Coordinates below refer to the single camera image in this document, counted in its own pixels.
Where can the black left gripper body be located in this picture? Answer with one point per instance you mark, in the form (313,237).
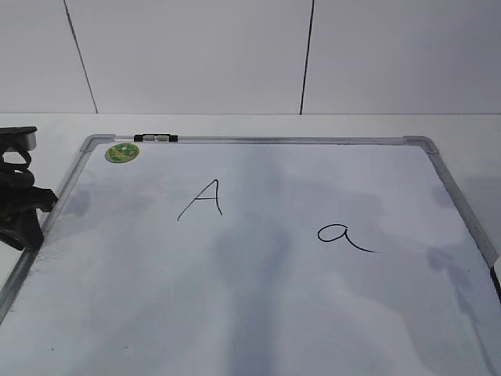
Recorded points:
(17,181)

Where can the white aluminium-framed whiteboard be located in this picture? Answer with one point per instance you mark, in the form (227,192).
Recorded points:
(227,256)

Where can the round green magnet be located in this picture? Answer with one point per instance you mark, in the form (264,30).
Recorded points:
(122,153)

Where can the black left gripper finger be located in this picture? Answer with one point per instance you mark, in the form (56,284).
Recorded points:
(22,231)
(42,199)

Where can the black marker clip holder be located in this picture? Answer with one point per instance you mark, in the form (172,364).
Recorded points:
(155,138)

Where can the white whiteboard eraser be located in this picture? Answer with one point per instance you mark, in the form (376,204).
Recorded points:
(495,281)

